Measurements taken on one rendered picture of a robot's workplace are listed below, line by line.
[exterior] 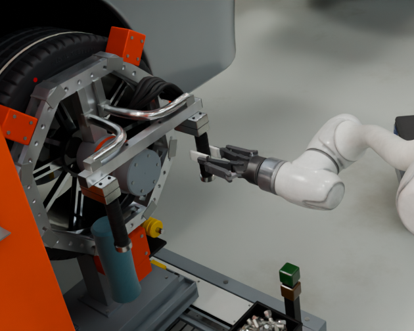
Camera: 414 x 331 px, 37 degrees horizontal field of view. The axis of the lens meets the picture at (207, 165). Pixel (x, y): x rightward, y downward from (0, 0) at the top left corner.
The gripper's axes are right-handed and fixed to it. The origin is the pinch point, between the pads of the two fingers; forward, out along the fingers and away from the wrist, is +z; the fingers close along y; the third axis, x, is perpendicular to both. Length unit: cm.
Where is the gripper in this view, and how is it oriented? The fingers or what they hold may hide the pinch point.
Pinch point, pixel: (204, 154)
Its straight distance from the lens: 172.7
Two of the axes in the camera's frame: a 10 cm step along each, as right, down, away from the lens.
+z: -7.7, -2.5, 5.8
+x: -1.4, -8.3, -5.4
